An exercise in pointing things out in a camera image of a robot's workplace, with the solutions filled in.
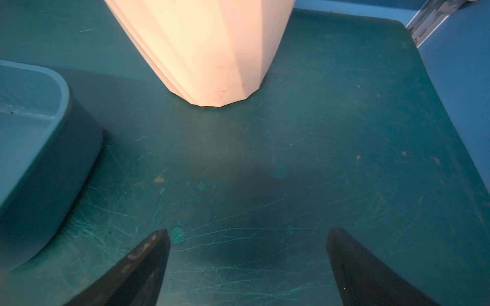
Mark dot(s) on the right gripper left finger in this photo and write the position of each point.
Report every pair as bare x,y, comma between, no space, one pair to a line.
135,280

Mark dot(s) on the aluminium back frame bar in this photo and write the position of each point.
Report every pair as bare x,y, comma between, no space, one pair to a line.
431,16

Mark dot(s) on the terracotta flower pot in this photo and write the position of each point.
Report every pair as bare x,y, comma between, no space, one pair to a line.
209,53

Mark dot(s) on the translucent blue storage box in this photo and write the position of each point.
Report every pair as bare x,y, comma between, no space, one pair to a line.
49,144

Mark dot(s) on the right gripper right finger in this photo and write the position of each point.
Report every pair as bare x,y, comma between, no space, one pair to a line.
363,279

